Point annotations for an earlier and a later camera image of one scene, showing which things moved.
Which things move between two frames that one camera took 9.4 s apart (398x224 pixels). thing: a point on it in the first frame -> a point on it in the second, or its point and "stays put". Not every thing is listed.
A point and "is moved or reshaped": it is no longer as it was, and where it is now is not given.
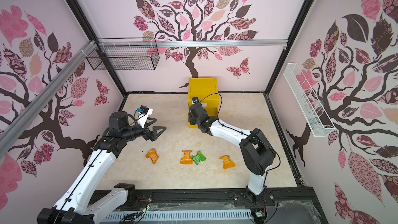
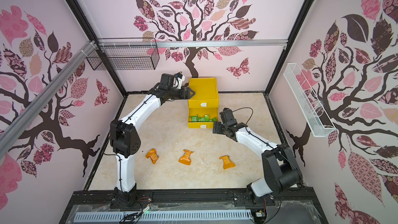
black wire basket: x=126 y=54 stays put
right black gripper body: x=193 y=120 -> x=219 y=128
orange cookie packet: x=186 y=159 stays put
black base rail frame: x=290 y=206 stays put
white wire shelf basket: x=307 y=101 stays put
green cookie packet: x=199 y=157 is moved or reshaped
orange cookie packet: x=227 y=164 stays put
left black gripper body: x=146 y=135 -> x=181 y=94
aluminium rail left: x=10 y=132 stays put
